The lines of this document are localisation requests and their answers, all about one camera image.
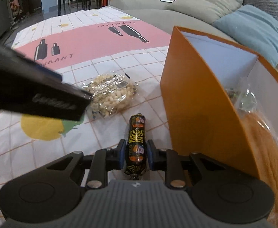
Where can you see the beige fabric sofa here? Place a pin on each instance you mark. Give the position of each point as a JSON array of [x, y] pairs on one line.
[[155, 13]]

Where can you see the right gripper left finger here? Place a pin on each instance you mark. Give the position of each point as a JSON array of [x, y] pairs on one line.
[[55, 189]]

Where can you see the bagged sliced bread loaf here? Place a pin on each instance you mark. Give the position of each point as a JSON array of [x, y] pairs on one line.
[[261, 135]]

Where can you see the light blue cushion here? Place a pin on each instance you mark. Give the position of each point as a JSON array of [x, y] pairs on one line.
[[253, 28]]

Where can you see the clear bag of peanuts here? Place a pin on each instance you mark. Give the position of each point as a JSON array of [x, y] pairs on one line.
[[110, 93]]

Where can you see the pink white patterned tablecloth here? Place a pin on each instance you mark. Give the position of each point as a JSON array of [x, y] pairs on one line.
[[92, 43]]

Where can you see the orange cardboard storage box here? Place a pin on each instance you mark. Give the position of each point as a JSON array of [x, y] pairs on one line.
[[201, 118]]

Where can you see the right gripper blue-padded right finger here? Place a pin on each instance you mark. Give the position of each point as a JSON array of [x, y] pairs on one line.
[[220, 191]]

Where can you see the black yellow sausage stick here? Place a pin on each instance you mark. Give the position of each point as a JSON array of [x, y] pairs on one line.
[[136, 152]]

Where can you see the beige cushion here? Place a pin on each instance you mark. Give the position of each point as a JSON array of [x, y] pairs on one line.
[[208, 11]]

